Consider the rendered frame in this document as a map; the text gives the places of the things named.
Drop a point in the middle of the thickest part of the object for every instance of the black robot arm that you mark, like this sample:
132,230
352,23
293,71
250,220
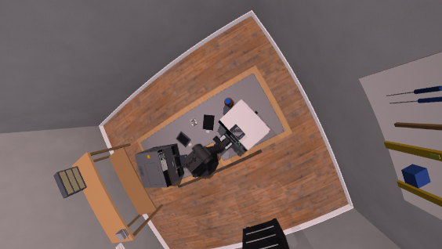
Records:
203,154

